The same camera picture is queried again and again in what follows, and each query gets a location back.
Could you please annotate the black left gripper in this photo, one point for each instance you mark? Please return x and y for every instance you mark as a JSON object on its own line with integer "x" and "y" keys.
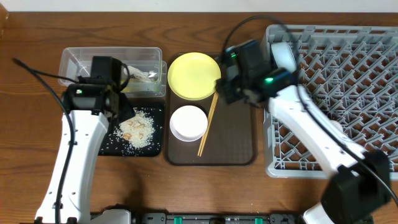
{"x": 125, "y": 109}

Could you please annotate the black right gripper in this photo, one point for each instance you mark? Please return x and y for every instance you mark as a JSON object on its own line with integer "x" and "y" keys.
{"x": 230, "y": 93}

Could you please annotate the green snack wrapper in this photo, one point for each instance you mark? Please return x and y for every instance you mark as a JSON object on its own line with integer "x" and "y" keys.
{"x": 137, "y": 86}

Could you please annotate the white tissue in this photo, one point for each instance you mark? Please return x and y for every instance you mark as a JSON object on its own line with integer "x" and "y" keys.
{"x": 139, "y": 75}

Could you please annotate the rice and nut leftovers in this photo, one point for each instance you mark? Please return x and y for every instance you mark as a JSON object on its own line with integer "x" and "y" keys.
{"x": 136, "y": 130}

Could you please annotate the light blue bowl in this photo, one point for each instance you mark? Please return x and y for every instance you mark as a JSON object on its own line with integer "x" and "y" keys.
{"x": 283, "y": 56}

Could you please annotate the yellow plate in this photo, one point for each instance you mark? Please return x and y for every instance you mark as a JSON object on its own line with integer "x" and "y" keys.
{"x": 193, "y": 76}

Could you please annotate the white bowl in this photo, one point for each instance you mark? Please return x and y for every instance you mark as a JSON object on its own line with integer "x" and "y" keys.
{"x": 188, "y": 123}

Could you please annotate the wooden chopstick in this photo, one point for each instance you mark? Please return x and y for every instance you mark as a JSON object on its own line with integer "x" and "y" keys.
{"x": 209, "y": 127}
{"x": 206, "y": 127}

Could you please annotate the white cup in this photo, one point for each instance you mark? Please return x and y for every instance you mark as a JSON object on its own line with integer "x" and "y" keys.
{"x": 337, "y": 125}

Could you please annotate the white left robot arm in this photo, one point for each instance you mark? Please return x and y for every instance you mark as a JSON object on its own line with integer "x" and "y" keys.
{"x": 84, "y": 126}

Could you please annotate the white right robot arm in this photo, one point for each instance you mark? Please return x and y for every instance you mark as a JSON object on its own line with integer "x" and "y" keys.
{"x": 359, "y": 181}

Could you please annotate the clear plastic waste bin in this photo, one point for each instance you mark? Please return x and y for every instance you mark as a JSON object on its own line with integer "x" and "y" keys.
{"x": 76, "y": 62}

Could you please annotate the black waste tray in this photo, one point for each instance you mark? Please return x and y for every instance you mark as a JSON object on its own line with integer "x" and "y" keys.
{"x": 155, "y": 149}

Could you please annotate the grey dishwasher rack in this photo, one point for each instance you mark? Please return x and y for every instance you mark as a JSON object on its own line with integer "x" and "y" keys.
{"x": 351, "y": 74}

